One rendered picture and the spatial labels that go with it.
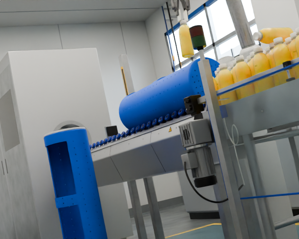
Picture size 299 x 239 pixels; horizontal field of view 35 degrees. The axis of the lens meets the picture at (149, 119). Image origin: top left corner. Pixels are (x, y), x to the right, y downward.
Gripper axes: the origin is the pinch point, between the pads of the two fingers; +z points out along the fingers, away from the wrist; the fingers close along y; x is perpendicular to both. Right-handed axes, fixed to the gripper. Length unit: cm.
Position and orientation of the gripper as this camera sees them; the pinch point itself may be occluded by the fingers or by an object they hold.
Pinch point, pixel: (182, 16)
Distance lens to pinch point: 278.7
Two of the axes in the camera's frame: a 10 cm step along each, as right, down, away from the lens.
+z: 1.2, 9.7, -2.3
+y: -8.9, 0.0, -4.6
